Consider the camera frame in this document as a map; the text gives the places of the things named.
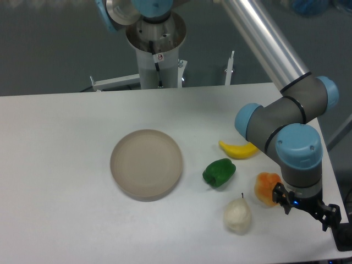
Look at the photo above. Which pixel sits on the white metal frame bracket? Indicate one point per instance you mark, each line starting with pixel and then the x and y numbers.
pixel 229 69
pixel 115 84

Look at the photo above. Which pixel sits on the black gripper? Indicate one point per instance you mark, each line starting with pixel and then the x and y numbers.
pixel 308 200

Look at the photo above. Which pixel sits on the white metal frame bracket right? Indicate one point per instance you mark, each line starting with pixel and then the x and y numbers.
pixel 229 69

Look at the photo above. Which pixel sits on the white toy pear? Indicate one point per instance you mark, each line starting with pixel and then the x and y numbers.
pixel 237 216

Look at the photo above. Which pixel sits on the orange toy bell pepper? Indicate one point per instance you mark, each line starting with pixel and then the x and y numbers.
pixel 264 185

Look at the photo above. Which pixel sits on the green toy bell pepper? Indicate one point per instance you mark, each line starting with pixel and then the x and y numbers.
pixel 219 172

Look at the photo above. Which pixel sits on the yellow toy banana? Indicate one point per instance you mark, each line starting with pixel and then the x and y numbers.
pixel 238 152

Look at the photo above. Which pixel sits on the beige round plate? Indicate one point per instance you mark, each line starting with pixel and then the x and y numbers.
pixel 146 164

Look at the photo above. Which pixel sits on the white metal frame bracket left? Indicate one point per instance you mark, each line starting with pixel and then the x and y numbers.
pixel 115 84

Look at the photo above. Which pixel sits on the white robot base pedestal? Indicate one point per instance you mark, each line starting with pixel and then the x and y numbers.
pixel 156 44

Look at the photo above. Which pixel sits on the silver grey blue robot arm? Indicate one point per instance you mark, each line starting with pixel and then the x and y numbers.
pixel 280 130

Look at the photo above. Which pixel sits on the black object at table edge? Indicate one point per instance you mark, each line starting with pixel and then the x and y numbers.
pixel 342 237

